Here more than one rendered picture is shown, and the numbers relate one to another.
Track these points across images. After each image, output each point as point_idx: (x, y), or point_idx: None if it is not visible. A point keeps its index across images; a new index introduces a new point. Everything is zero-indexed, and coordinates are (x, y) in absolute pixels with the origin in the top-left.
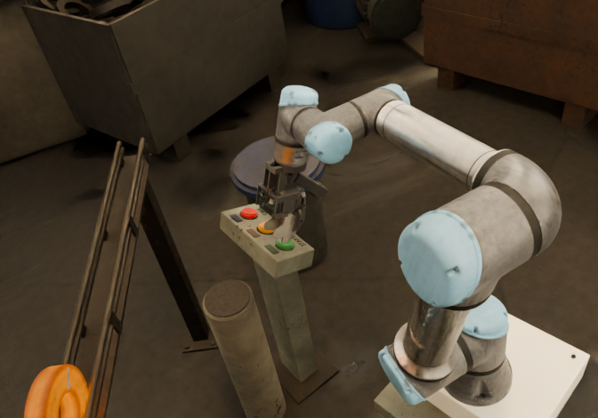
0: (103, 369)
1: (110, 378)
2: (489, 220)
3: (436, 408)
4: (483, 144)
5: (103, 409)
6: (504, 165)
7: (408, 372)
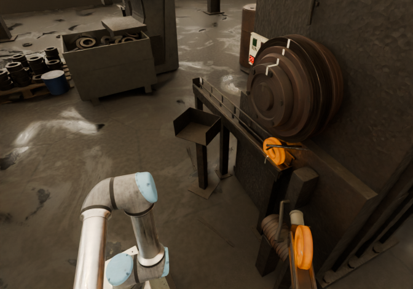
0: (293, 275)
1: (291, 279)
2: (126, 176)
3: (151, 287)
4: (85, 226)
5: (291, 264)
6: (97, 200)
7: (163, 246)
